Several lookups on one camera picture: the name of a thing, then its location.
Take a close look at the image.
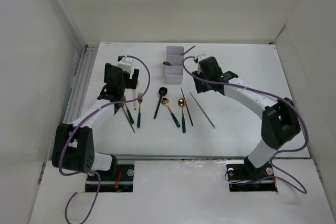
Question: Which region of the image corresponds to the brown spoon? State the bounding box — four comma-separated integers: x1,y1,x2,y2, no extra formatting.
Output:
162,61,172,66

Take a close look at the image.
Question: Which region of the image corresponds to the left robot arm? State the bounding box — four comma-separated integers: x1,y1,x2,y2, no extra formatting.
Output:
51,63,139,180

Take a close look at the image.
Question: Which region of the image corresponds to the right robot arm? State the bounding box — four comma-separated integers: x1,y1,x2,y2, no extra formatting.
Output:
192,55,301,179

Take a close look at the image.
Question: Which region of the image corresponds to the beige plastic spoon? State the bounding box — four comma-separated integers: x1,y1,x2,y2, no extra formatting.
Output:
133,89,138,110

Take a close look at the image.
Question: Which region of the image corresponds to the brown wooden chopstick left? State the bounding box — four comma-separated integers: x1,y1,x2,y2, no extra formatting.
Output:
121,105,135,134

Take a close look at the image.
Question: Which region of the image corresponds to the silver metal chopstick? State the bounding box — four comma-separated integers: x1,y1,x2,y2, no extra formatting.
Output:
189,92,216,129

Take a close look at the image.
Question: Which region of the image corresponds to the white three-compartment utensil holder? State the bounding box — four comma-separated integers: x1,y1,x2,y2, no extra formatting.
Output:
165,46,184,84

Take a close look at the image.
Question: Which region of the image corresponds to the black spoon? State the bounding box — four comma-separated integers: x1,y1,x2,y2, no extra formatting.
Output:
153,87,167,119

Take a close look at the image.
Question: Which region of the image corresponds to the dark chopstick centre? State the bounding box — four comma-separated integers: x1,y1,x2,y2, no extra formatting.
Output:
180,88,194,126

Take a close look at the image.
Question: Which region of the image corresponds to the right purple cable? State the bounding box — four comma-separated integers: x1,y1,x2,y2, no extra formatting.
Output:
182,55,309,195

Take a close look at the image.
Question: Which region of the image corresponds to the purple cable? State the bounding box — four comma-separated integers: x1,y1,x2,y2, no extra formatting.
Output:
182,55,309,195
58,55,151,223

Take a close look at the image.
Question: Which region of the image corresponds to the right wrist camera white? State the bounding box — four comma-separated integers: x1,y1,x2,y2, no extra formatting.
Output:
194,54,206,63

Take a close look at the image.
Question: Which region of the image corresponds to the aluminium frame left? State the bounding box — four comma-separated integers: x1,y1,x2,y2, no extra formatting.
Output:
61,44,98,123

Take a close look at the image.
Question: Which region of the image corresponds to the rose gold fork green handle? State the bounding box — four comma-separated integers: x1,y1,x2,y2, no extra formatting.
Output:
123,103,134,124

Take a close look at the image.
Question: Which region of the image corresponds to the gold spoon green handle right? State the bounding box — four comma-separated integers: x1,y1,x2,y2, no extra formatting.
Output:
178,98,186,133

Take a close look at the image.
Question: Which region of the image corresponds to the gold spoon green handle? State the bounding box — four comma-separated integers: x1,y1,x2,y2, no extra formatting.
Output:
178,98,186,133
161,98,181,127

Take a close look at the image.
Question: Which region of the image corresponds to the gold spoon green handle left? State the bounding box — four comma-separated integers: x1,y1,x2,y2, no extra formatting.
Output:
161,98,181,127

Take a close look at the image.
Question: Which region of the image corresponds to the aluminium rail front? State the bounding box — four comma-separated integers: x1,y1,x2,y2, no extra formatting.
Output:
115,154,244,164

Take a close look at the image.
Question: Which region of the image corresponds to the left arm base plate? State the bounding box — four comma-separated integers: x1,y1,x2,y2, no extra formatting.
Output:
85,161,135,193

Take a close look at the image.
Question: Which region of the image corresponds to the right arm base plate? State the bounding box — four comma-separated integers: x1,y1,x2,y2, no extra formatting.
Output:
225,163,278,193

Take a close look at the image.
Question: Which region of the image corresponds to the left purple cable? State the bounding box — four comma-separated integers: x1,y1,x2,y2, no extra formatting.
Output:
58,55,151,223

